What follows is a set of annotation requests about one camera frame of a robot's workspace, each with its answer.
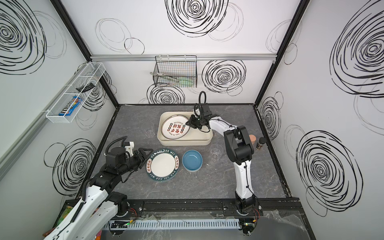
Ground green rim plate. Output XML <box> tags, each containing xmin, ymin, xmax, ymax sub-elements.
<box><xmin>146</xmin><ymin>148</ymin><xmax>180</xmax><ymax>182</ymax></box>

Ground white plate red characters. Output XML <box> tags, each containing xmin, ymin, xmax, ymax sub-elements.
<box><xmin>161</xmin><ymin>115</ymin><xmax>190</xmax><ymax>140</ymax></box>

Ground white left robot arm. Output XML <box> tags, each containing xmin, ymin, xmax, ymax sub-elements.
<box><xmin>45</xmin><ymin>142</ymin><xmax>153</xmax><ymax>240</ymax></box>

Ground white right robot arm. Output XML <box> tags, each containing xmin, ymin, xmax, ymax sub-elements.
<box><xmin>187</xmin><ymin>103</ymin><xmax>258</xmax><ymax>216</ymax></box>

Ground cream plastic bin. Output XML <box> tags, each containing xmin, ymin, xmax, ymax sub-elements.
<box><xmin>157</xmin><ymin>112</ymin><xmax>213</xmax><ymax>147</ymax></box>

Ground clear plastic cup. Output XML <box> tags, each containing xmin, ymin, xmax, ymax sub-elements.
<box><xmin>143</xmin><ymin>126</ymin><xmax>156</xmax><ymax>138</ymax></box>
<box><xmin>210</xmin><ymin>144</ymin><xmax>224</xmax><ymax>161</ymax></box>

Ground green item in basket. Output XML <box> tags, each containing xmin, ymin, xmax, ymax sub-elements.
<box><xmin>177</xmin><ymin>77</ymin><xmax>197</xmax><ymax>88</ymax></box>

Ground blue bowl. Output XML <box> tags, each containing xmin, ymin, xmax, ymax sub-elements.
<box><xmin>182</xmin><ymin>150</ymin><xmax>203</xmax><ymax>172</ymax></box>

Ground pink lid glass jar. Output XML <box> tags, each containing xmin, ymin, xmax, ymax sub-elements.
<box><xmin>249</xmin><ymin>135</ymin><xmax>257</xmax><ymax>145</ymax></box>

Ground dark lid spice bottle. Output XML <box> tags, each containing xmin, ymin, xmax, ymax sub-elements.
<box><xmin>256</xmin><ymin>137</ymin><xmax>267</xmax><ymax>150</ymax></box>

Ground green snack bag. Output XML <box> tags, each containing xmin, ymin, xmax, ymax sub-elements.
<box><xmin>56</xmin><ymin>206</ymin><xmax>73</xmax><ymax>226</ymax></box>

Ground blue candy packet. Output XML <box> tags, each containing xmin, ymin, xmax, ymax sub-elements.
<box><xmin>59</xmin><ymin>97</ymin><xmax>83</xmax><ymax>117</ymax></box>

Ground black wire basket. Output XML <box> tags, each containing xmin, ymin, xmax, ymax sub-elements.
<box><xmin>152</xmin><ymin>55</ymin><xmax>198</xmax><ymax>87</ymax></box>

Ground white slotted cable duct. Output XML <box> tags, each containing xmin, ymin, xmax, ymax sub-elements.
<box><xmin>105</xmin><ymin>219</ymin><xmax>241</xmax><ymax>231</ymax></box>

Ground clear wall shelf basket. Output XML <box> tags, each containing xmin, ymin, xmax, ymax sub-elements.
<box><xmin>46</xmin><ymin>62</ymin><xmax>106</xmax><ymax>124</ymax></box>

